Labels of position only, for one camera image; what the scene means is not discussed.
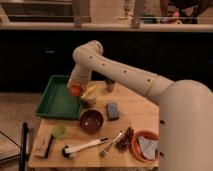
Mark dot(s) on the wooden table board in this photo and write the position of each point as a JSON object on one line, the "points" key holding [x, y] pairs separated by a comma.
{"points": [[135, 111]]}

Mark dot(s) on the small green cup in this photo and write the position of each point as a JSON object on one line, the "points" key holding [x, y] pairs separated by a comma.
{"points": [[59, 131]]}

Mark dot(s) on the white handled dish brush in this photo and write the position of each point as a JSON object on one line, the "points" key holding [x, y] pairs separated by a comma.
{"points": [[68, 150]]}

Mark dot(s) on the orange plate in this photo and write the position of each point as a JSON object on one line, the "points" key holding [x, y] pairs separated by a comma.
{"points": [[135, 148]]}

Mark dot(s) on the black pole stand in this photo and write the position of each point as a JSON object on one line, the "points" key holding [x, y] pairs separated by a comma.
{"points": [[23, 147]]}

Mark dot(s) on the dark red bowl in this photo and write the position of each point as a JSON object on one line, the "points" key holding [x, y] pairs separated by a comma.
{"points": [[91, 121]]}

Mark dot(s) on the wooden block brush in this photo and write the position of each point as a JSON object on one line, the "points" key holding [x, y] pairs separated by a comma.
{"points": [[42, 145]]}

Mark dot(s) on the yellow banana in cup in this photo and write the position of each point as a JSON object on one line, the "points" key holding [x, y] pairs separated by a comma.
{"points": [[90, 96]]}

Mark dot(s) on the green plastic tray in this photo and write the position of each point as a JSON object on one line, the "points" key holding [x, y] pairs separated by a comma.
{"points": [[57, 102]]}

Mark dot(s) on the blue sponge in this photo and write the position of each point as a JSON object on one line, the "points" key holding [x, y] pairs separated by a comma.
{"points": [[112, 111]]}

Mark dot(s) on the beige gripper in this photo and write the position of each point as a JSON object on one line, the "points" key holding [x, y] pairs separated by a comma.
{"points": [[74, 86]]}

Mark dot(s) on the grey cloth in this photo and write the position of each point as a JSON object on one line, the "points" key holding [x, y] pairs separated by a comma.
{"points": [[148, 147]]}

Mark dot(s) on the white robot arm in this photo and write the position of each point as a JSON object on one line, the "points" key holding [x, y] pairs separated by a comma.
{"points": [[185, 107]]}

